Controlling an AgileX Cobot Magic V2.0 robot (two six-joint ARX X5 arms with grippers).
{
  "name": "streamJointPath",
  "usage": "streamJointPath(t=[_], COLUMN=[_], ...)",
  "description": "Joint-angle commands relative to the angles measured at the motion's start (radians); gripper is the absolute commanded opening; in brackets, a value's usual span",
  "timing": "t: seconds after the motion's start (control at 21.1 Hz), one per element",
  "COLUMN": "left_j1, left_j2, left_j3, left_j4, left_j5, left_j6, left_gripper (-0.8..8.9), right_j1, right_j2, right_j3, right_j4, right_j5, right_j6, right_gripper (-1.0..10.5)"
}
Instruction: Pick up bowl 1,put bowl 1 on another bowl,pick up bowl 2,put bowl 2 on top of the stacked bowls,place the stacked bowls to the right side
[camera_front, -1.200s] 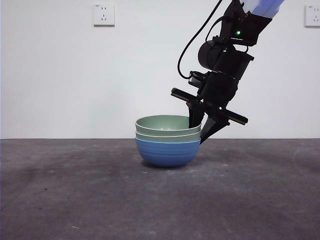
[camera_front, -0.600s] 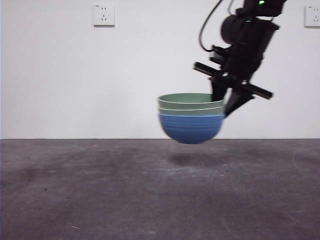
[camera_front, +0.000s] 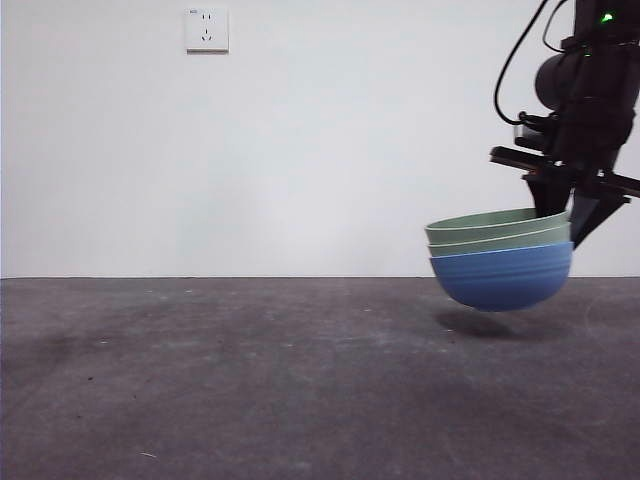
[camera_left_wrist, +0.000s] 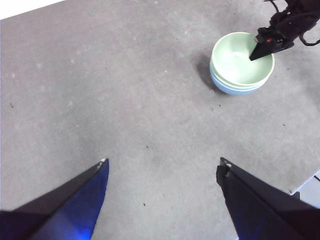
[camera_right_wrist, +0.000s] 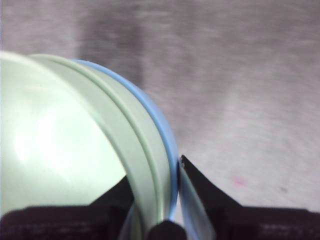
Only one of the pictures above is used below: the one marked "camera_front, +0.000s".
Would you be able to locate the pale grey right camera box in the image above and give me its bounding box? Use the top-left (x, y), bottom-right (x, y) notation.
top-left (513, 123), bottom-right (552, 151)

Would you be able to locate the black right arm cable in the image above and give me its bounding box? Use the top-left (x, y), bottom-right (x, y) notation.
top-left (493, 0), bottom-right (564, 127)

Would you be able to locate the blue ribbed bowl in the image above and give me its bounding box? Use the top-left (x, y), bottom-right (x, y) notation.
top-left (429, 240), bottom-right (575, 314)

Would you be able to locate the green ribbed bowl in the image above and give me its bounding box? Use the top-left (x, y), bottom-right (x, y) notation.
top-left (426, 224), bottom-right (573, 259)
top-left (424, 208), bottom-right (572, 245)

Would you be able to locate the white wall socket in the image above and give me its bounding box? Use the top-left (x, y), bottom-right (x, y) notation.
top-left (186, 7), bottom-right (231, 55)

